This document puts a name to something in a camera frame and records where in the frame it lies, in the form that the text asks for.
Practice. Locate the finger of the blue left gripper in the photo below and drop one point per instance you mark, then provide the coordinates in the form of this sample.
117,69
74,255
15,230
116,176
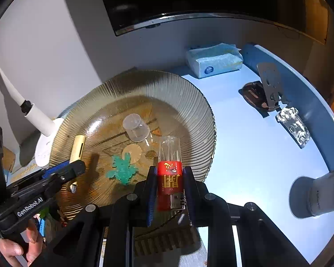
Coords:
55,169

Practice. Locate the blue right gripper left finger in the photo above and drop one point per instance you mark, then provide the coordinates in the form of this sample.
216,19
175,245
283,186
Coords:
151,188

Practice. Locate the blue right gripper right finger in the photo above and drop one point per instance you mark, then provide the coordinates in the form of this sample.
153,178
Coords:
190,190

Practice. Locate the cream yellow lighter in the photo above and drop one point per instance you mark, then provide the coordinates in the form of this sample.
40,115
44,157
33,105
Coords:
76,154

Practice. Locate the green toy figure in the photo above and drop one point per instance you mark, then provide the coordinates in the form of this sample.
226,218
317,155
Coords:
122,170

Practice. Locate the small clear plastic cup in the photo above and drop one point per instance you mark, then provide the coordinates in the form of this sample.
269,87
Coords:
135,127

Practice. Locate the white desk lamp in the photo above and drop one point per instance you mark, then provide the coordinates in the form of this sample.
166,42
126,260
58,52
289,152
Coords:
47,127

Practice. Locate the patterned blue table mat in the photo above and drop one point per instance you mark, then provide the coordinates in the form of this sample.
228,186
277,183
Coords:
118,235

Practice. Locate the amber ribbed glass bowl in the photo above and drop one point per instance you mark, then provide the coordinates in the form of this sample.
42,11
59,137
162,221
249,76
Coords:
169,104

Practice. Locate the blue tissue pack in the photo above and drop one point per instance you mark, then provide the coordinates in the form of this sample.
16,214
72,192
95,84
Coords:
214,60

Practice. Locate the white cylindrical post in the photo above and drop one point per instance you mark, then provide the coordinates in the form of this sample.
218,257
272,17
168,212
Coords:
321,195

